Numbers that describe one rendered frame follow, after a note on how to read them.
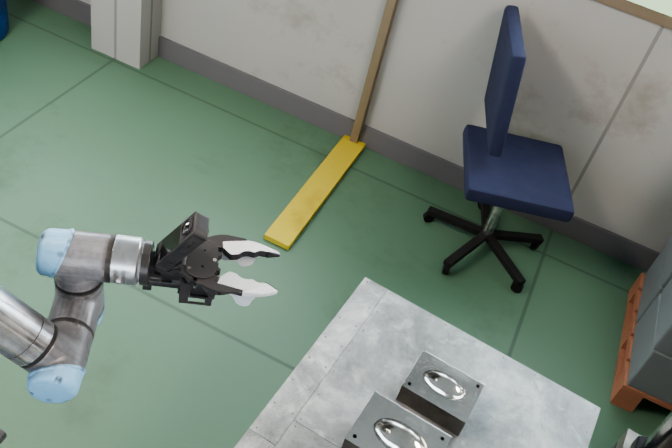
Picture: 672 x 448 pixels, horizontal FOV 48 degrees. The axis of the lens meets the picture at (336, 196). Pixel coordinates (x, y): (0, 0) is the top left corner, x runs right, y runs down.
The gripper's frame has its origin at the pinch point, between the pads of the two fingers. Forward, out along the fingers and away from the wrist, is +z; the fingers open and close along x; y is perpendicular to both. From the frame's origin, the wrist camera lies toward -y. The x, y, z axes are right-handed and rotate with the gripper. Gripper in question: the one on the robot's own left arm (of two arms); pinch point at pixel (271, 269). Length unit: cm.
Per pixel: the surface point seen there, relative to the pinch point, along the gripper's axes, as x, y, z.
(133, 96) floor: -215, 177, -58
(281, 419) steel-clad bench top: -5, 67, 11
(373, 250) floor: -129, 164, 60
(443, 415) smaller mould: -7, 63, 49
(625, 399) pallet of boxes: -61, 149, 155
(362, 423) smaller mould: -2, 59, 29
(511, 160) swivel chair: -148, 117, 109
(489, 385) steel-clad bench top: -19, 69, 64
